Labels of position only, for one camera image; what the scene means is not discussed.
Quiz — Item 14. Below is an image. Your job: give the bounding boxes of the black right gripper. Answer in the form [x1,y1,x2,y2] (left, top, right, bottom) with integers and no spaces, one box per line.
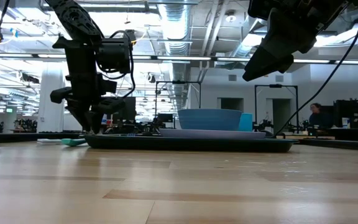
[242,0,351,82]

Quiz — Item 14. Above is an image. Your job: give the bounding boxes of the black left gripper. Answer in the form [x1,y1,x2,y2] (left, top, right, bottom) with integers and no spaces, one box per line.
[50,73,126,134]

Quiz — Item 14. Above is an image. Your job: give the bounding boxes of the light blue plastic mug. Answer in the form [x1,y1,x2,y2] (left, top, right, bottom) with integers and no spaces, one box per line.
[238,113,254,132]

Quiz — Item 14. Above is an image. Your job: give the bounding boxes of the blue plastic bowl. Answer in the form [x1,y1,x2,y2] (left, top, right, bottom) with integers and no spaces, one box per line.
[177,108,243,131]

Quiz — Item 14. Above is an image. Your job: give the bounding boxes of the pale purple plastic plate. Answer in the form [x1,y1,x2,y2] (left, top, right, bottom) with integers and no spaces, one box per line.
[159,128,267,140]

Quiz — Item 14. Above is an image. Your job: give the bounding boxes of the dark green serving tray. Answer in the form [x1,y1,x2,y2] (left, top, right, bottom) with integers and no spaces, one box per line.
[83,133,298,153]

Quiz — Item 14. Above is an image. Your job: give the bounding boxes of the black monitor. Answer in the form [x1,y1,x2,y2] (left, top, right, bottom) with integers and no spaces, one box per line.
[112,96,137,125]

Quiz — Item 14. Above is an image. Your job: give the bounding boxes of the white building column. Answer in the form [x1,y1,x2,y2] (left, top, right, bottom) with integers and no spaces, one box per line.
[37,70,67,134]

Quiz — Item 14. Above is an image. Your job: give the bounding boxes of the person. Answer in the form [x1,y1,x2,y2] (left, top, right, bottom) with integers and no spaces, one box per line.
[308,103,334,129]

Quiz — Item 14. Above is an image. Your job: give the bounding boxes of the overhead light bar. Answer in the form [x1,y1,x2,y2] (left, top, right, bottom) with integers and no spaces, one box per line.
[0,52,358,65]

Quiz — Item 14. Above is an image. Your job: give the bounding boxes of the black equipment crates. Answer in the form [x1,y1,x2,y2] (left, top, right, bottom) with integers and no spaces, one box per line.
[334,98,358,130]

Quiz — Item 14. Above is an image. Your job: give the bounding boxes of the black gantry frame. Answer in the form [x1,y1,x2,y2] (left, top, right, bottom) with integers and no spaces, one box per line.
[254,83,300,134]

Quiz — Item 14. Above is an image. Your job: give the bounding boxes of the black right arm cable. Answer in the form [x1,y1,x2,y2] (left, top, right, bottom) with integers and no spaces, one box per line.
[273,2,358,138]

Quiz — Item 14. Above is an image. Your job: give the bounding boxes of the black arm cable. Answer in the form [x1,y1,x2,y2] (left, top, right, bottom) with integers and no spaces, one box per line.
[95,29,136,100]
[273,2,358,138]

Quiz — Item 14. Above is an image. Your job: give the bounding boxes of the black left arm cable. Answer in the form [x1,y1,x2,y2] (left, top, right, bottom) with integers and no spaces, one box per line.
[95,29,136,100]

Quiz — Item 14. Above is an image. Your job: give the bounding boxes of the black aluminium table frame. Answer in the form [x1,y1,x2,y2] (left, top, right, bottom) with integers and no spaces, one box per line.
[0,131,358,153]

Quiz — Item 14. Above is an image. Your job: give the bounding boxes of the silver ventilation duct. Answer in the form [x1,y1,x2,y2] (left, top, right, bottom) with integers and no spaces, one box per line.
[158,0,193,110]

